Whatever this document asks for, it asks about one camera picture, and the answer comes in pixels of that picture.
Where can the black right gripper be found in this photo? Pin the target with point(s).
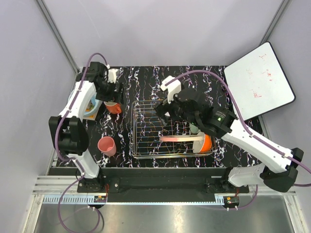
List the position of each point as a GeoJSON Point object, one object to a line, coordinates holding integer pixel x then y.
{"type": "Point", "coordinates": [164, 107]}

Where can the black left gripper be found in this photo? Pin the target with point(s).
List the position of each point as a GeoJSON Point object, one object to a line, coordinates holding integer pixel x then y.
{"type": "Point", "coordinates": [115, 96]}

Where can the orange mug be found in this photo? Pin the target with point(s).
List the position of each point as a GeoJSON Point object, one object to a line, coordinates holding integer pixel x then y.
{"type": "Point", "coordinates": [113, 107]}

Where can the green ceramic bowl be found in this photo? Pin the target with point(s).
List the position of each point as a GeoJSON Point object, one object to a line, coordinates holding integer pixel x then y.
{"type": "Point", "coordinates": [194, 129]}

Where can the pink and cream plate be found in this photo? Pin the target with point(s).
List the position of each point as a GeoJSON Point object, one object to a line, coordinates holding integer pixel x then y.
{"type": "Point", "coordinates": [182, 138]}

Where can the steel wire dish rack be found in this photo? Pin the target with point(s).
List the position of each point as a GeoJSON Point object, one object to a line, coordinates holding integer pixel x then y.
{"type": "Point", "coordinates": [146, 130]}

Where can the orange and white bowl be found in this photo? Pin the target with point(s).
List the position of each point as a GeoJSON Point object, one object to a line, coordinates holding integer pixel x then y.
{"type": "Point", "coordinates": [202, 145]}

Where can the pink plastic cup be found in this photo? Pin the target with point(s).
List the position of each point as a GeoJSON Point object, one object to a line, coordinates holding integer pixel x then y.
{"type": "Point", "coordinates": [107, 146]}

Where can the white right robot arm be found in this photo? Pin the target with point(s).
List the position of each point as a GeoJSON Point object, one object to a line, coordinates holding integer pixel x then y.
{"type": "Point", "coordinates": [278, 168]}

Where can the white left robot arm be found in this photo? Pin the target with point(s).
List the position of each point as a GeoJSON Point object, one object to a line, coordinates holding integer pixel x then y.
{"type": "Point", "coordinates": [69, 136]}

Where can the light blue headphones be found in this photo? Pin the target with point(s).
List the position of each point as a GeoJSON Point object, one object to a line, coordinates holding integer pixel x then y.
{"type": "Point", "coordinates": [92, 107]}

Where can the orange and white coaster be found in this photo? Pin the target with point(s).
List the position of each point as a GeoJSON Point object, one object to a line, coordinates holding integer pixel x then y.
{"type": "Point", "coordinates": [91, 116]}

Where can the white board with dark rim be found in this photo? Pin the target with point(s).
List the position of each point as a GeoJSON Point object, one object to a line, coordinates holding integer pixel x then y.
{"type": "Point", "coordinates": [258, 82]}

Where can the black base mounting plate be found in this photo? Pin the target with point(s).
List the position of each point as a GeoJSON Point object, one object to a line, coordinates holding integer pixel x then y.
{"type": "Point", "coordinates": [196, 185]}

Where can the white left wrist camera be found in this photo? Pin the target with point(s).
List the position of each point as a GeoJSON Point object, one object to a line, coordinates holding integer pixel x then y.
{"type": "Point", "coordinates": [113, 73]}

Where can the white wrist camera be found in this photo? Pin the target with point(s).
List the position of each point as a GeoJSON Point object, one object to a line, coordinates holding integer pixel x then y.
{"type": "Point", "coordinates": [172, 88]}
{"type": "Point", "coordinates": [113, 73]}

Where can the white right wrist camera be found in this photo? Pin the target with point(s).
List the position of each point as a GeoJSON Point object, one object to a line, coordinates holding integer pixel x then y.
{"type": "Point", "coordinates": [172, 88]}

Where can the grey slotted cable duct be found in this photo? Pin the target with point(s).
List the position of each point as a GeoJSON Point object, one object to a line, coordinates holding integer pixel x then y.
{"type": "Point", "coordinates": [132, 200]}

